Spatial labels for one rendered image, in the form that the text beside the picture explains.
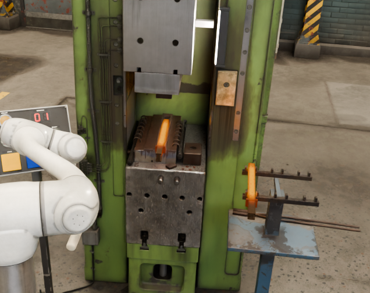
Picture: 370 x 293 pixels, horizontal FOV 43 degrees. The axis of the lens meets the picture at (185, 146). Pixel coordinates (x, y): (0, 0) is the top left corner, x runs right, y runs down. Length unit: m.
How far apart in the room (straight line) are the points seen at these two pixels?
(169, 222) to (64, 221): 1.33
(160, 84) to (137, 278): 1.10
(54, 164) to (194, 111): 1.38
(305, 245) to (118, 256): 1.13
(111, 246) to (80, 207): 1.69
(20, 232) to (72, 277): 1.90
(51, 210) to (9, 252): 0.13
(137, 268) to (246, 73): 1.17
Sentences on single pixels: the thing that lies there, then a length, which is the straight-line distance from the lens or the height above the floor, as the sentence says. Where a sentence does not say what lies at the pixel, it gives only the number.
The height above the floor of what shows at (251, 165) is 0.98.
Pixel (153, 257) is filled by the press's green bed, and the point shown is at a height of 0.39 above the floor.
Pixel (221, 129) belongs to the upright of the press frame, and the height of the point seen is 1.05.
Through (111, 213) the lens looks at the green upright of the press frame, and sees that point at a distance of 2.64.
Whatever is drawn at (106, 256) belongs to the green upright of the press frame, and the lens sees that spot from 2.83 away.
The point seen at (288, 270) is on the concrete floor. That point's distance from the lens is 3.16.
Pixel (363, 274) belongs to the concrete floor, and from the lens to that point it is 3.30.
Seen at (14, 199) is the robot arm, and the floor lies 1.42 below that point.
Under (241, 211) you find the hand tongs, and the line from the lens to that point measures 2.31.
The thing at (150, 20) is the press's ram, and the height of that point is 1.59.
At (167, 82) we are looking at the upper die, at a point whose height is 1.33.
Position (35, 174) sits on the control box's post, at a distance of 2.33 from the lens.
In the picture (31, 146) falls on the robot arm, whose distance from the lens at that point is 1.52.
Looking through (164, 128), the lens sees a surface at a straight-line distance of 2.41.
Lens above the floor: 2.01
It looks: 27 degrees down
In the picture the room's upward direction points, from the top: 3 degrees clockwise
